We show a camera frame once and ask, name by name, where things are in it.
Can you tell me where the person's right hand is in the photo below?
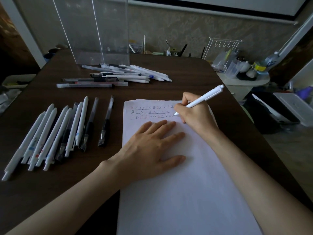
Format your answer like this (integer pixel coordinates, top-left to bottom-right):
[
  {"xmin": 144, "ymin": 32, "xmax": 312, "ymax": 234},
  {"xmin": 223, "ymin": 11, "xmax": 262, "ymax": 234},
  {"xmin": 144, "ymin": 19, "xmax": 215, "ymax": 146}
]
[{"xmin": 174, "ymin": 91, "xmax": 219, "ymax": 137}]

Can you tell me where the person's left hand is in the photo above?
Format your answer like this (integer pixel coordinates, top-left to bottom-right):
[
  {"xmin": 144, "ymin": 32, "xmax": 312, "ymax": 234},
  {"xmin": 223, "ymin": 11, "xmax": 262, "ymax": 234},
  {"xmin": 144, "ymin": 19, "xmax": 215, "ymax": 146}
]
[{"xmin": 99, "ymin": 119, "xmax": 186, "ymax": 188}]

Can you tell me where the stack of white paper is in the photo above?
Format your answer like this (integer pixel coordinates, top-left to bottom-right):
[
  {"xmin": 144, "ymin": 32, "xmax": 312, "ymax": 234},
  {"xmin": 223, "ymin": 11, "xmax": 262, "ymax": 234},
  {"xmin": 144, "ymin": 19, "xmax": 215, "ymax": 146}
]
[{"xmin": 117, "ymin": 99, "xmax": 263, "ymax": 235}]

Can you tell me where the pile of pens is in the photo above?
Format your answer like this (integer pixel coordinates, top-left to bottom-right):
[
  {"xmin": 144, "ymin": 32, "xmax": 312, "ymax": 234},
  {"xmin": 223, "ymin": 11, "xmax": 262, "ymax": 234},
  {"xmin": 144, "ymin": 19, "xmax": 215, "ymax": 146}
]
[{"xmin": 56, "ymin": 63, "xmax": 173, "ymax": 89}]

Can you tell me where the person's left forearm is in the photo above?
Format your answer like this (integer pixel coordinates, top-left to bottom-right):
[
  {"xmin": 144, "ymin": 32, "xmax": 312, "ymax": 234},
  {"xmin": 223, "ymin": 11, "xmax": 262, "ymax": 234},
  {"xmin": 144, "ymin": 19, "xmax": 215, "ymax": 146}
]
[{"xmin": 5, "ymin": 164, "xmax": 123, "ymax": 235}]

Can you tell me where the person's right forearm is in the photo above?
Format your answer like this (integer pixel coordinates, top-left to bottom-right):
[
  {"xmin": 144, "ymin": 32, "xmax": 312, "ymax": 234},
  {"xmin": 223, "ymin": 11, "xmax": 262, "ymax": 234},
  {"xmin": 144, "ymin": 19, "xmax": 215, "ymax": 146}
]
[{"xmin": 204, "ymin": 127, "xmax": 313, "ymax": 235}]

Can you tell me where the white low cabinet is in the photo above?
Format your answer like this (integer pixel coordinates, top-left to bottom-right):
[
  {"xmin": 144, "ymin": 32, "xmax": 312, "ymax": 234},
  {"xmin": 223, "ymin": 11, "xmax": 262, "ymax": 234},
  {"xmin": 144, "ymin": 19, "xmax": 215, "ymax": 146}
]
[{"xmin": 216, "ymin": 70, "xmax": 271, "ymax": 101}]

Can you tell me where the clear plastic measuring jug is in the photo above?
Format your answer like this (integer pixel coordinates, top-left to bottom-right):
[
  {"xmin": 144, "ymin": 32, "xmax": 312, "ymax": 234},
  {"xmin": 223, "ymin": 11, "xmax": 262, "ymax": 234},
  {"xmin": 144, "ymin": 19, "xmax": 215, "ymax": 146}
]
[{"xmin": 226, "ymin": 60, "xmax": 241, "ymax": 79}]

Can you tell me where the black round tray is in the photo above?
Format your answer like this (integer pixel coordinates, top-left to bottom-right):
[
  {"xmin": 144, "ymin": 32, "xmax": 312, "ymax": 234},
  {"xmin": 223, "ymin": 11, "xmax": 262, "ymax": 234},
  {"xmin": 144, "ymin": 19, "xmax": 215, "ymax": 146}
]
[{"xmin": 236, "ymin": 72, "xmax": 256, "ymax": 81}]

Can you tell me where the black bag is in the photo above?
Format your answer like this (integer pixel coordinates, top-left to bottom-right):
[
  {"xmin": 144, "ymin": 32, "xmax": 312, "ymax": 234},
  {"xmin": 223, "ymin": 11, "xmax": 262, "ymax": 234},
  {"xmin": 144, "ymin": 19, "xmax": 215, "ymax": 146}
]
[{"xmin": 244, "ymin": 91, "xmax": 300, "ymax": 135}]

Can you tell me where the white teapot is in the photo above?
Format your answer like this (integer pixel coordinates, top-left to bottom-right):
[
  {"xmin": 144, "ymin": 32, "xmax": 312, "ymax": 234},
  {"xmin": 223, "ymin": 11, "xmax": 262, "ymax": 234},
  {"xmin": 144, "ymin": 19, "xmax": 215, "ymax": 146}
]
[{"xmin": 238, "ymin": 61, "xmax": 251, "ymax": 73}]

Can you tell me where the black router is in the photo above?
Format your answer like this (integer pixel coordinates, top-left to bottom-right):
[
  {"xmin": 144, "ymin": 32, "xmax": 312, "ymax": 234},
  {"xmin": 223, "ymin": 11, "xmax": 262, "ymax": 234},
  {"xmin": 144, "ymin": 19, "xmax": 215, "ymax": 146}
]
[{"xmin": 180, "ymin": 44, "xmax": 205, "ymax": 58}]

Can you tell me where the clear plastic bottle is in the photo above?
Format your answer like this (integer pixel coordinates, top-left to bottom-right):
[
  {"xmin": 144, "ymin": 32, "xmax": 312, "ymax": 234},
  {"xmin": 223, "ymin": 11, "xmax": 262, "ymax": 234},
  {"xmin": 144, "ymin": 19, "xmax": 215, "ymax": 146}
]
[{"xmin": 265, "ymin": 52, "xmax": 279, "ymax": 68}]

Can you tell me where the purple bottle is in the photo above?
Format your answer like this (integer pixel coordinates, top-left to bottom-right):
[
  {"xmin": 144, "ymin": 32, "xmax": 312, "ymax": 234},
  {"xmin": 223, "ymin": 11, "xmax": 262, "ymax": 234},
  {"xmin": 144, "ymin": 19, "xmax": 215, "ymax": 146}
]
[{"xmin": 294, "ymin": 86, "xmax": 313, "ymax": 98}]

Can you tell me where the white projector screen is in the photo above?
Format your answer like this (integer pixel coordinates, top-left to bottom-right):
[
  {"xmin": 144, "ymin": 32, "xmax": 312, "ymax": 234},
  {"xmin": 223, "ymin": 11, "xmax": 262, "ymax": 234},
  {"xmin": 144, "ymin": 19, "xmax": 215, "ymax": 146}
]
[{"xmin": 127, "ymin": 0, "xmax": 311, "ymax": 25}]

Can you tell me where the group of colourful cups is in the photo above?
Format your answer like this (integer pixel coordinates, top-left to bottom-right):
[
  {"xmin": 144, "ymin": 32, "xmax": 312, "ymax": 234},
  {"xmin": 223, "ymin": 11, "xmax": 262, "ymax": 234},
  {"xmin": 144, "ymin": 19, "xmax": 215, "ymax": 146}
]
[{"xmin": 43, "ymin": 44, "xmax": 69, "ymax": 63}]

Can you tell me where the beige plastic bin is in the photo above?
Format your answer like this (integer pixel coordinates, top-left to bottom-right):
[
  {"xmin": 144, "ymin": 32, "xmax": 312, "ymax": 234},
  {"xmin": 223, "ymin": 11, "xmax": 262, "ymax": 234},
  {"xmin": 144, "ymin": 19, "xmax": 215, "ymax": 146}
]
[{"xmin": 2, "ymin": 74, "xmax": 37, "ymax": 89}]

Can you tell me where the white wire hook rack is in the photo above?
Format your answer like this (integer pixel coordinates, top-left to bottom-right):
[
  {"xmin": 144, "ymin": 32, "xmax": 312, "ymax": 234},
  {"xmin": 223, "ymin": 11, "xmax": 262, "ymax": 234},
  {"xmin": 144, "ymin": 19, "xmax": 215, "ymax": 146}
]
[{"xmin": 201, "ymin": 37, "xmax": 243, "ymax": 72}]

